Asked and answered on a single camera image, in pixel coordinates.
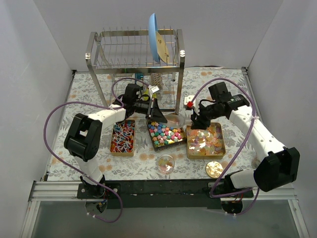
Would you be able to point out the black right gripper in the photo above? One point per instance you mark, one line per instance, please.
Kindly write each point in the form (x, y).
(195, 117)

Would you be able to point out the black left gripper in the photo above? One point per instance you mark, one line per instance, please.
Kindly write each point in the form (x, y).
(151, 108)

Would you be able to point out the black tin with star candies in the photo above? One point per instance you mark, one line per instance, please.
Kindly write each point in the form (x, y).
(164, 137)

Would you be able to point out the gold tin with popsicle candies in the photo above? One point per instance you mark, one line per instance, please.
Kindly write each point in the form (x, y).
(205, 144)

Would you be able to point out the gold tin with lollipops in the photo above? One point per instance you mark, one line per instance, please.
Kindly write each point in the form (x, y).
(122, 139)

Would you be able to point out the clear plastic jar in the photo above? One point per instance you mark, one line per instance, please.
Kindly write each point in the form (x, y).
(166, 164)

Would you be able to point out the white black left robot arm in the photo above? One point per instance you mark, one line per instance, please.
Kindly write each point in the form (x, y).
(83, 138)

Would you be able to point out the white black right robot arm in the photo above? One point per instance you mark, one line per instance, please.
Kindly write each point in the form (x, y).
(278, 163)

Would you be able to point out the floral table mat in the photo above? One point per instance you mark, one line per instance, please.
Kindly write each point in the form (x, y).
(83, 98)

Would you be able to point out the green bowl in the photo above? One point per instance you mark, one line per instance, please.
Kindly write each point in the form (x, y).
(146, 93)

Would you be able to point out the patterned paper cup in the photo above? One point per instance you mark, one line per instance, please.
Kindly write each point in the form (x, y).
(156, 79)

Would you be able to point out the teal white cup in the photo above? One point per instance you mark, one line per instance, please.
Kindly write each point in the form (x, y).
(139, 76)

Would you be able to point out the gold jar lid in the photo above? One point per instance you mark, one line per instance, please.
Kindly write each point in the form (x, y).
(214, 169)

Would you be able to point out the beige patterned plate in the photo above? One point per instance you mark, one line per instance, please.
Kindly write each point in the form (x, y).
(162, 49)

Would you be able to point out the stainless steel dish rack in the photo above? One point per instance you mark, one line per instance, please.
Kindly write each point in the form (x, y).
(122, 53)

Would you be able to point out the blue plate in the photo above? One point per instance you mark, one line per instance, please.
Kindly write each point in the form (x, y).
(153, 28)

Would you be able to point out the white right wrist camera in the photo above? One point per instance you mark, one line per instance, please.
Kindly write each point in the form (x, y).
(191, 104)

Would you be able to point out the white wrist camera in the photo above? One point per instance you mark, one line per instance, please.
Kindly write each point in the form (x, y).
(152, 90)
(191, 104)

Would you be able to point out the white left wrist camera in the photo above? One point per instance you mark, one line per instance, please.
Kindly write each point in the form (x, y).
(152, 90)

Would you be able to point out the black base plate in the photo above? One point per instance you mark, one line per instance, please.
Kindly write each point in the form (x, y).
(168, 193)

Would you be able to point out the aluminium frame rail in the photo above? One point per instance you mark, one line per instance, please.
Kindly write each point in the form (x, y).
(54, 211)

